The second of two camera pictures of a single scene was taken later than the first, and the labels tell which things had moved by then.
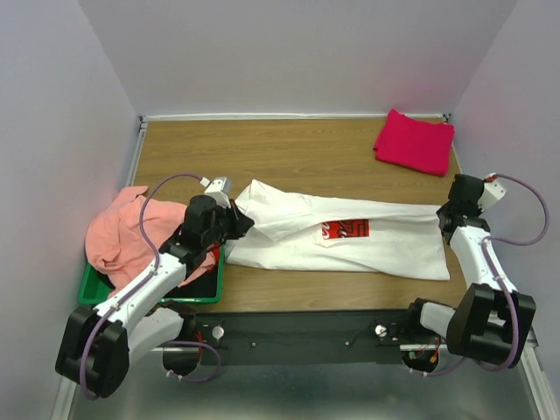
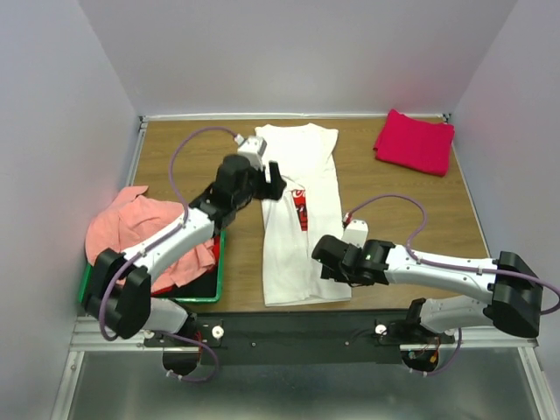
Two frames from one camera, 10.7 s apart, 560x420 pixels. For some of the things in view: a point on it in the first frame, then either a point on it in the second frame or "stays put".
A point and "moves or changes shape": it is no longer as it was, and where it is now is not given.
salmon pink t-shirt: [115, 247] stays put
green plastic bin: [207, 289] stays put
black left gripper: [241, 223] to [274, 189]
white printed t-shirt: [292, 230] moves or changes shape
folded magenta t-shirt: [422, 146] stays put
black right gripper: [442, 208] to [334, 274]
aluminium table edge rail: [133, 167] stays put
